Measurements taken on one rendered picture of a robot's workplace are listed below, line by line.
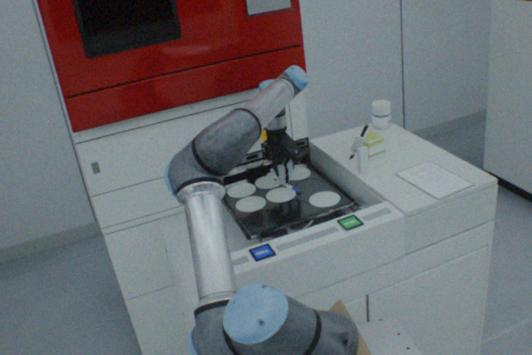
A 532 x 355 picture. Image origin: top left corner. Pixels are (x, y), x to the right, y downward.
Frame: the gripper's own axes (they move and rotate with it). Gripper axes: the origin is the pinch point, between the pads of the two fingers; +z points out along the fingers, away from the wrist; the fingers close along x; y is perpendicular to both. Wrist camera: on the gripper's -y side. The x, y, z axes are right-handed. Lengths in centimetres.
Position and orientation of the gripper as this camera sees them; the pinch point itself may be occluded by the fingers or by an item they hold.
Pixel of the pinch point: (286, 182)
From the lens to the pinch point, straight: 176.1
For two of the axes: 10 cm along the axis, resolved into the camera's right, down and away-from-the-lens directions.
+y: -6.1, -2.6, 7.5
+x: -7.8, 3.4, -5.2
